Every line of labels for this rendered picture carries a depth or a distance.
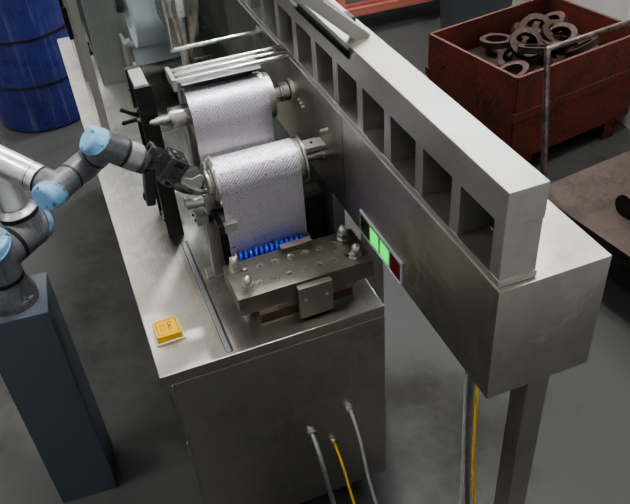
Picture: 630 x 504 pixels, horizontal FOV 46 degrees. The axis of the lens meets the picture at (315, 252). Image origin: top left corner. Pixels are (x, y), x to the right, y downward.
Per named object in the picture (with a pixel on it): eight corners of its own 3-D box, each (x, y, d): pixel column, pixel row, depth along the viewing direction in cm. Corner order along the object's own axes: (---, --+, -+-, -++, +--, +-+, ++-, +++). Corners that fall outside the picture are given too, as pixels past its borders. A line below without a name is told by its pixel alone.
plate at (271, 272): (225, 281, 218) (222, 265, 214) (351, 244, 227) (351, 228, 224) (241, 316, 206) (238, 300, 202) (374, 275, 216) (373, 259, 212)
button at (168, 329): (153, 328, 215) (152, 322, 213) (177, 321, 216) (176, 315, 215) (158, 344, 209) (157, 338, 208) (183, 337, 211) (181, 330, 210)
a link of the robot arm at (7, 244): (-27, 282, 220) (-44, 246, 212) (4, 255, 230) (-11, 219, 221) (4, 291, 216) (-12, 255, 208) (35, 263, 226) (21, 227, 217)
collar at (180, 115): (169, 123, 225) (165, 104, 221) (189, 118, 226) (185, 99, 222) (174, 133, 220) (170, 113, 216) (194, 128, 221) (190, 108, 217)
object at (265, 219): (231, 256, 218) (222, 204, 207) (306, 234, 224) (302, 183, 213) (232, 257, 218) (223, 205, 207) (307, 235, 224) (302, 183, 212)
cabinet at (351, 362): (103, 183, 443) (63, 45, 389) (208, 156, 459) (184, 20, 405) (217, 552, 257) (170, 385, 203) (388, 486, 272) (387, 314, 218)
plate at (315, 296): (299, 314, 214) (295, 285, 207) (331, 304, 216) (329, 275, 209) (302, 320, 212) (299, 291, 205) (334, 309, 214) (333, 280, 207)
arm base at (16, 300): (-13, 321, 221) (-25, 296, 215) (-12, 289, 233) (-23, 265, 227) (39, 308, 224) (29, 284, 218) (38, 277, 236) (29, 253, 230)
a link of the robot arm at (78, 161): (50, 174, 195) (68, 156, 187) (76, 152, 202) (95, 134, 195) (72, 197, 197) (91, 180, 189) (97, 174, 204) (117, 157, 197)
